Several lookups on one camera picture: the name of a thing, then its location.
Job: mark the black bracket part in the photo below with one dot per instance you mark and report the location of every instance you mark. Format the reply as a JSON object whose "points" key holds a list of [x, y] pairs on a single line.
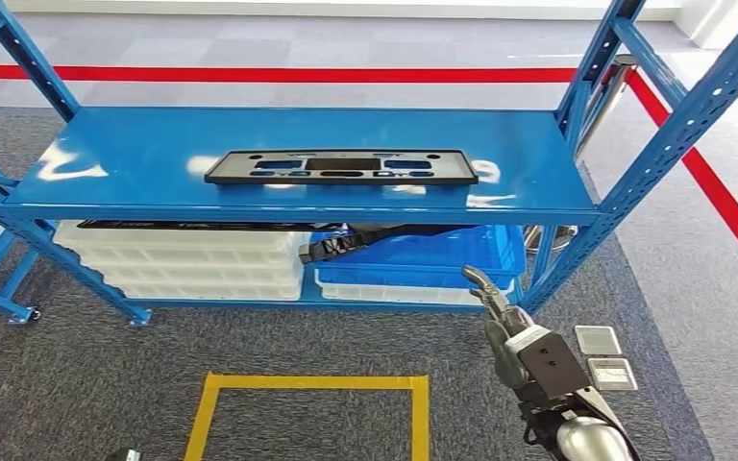
{"points": [[337, 245]]}

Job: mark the red barrier belt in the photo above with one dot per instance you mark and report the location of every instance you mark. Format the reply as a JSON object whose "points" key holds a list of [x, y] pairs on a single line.
{"points": [[280, 74]]}

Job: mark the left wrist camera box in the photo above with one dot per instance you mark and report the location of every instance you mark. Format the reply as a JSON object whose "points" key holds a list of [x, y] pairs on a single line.
{"points": [[124, 455]]}

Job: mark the blue plastic crate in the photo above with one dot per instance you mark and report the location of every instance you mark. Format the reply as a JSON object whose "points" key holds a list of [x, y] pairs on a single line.
{"points": [[420, 264]]}

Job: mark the metal floor outlet plate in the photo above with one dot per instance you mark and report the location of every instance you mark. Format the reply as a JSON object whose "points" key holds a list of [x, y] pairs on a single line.
{"points": [[597, 340], [612, 374]]}

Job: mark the long flat black part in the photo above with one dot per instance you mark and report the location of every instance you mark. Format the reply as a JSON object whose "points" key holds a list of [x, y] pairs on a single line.
{"points": [[184, 225]]}

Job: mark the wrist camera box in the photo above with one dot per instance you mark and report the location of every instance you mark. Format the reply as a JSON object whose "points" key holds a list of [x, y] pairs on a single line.
{"points": [[553, 366], [124, 455]]}

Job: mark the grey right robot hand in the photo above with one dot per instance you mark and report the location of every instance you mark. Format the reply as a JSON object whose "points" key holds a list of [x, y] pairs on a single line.
{"points": [[506, 356]]}

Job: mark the chrome stanchion post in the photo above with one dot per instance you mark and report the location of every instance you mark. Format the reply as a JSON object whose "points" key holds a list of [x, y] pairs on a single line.
{"points": [[608, 95]]}

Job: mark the black plastic panel part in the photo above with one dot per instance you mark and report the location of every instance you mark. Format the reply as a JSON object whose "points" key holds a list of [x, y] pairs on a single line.
{"points": [[229, 172]]}

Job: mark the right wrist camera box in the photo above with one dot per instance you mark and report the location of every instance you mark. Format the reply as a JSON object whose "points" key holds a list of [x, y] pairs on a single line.
{"points": [[553, 366]]}

